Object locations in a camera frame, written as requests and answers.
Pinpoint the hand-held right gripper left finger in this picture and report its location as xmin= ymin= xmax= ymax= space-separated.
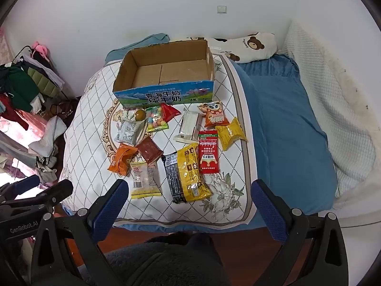
xmin=30 ymin=179 xmax=130 ymax=286

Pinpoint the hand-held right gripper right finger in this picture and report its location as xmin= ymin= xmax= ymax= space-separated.
xmin=251 ymin=179 xmax=350 ymax=286

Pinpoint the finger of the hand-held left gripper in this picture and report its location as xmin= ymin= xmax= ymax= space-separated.
xmin=0 ymin=180 xmax=74 ymax=215
xmin=0 ymin=175 xmax=41 ymax=199

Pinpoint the clear packet with yellow edge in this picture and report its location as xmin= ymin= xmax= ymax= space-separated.
xmin=129 ymin=159 xmax=162 ymax=199

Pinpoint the yellow and black snack bag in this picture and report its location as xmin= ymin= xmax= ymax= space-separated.
xmin=161 ymin=143 xmax=212 ymax=204

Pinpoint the orange panda snack packet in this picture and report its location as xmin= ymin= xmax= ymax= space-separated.
xmin=198 ymin=101 xmax=231 ymax=129

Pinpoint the white wafer packet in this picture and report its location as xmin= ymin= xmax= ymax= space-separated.
xmin=173 ymin=110 xmax=206 ymax=143

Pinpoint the red triangular snack packet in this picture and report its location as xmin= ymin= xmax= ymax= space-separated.
xmin=161 ymin=103 xmax=182 ymax=123

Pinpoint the cardboard box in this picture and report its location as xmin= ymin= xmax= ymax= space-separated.
xmin=112 ymin=40 xmax=216 ymax=110

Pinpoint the pile of clothes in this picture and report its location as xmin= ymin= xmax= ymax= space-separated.
xmin=0 ymin=94 xmax=60 ymax=185

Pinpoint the white garment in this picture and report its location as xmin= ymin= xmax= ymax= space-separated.
xmin=28 ymin=116 xmax=67 ymax=158

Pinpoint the white diamond pattern quilt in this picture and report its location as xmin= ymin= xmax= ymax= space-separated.
xmin=61 ymin=55 xmax=258 ymax=230

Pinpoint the brown snack packet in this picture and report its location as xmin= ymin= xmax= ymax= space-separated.
xmin=136 ymin=137 xmax=165 ymax=165

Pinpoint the white and grey snack packet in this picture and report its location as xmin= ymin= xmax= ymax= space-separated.
xmin=115 ymin=117 xmax=146 ymax=143

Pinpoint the dark brown cloth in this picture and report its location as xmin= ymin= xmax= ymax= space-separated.
xmin=45 ymin=98 xmax=79 ymax=120

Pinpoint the yellow snack packet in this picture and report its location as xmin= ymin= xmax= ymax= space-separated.
xmin=215 ymin=117 xmax=247 ymax=151

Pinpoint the colourful candy bag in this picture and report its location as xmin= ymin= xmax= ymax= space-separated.
xmin=146 ymin=107 xmax=170 ymax=133

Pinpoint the green garment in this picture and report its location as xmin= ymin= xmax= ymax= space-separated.
xmin=0 ymin=66 xmax=40 ymax=112

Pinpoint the light green padded vest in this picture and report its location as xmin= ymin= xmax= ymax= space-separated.
xmin=25 ymin=66 xmax=64 ymax=99

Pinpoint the white waffle blanket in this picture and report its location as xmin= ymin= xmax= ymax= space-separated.
xmin=275 ymin=21 xmax=377 ymax=199

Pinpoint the bear print pillow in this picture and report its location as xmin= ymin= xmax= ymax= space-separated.
xmin=170 ymin=32 xmax=277 ymax=64

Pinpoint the light blue cloth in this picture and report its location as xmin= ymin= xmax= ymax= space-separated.
xmin=105 ymin=33 xmax=170 ymax=64

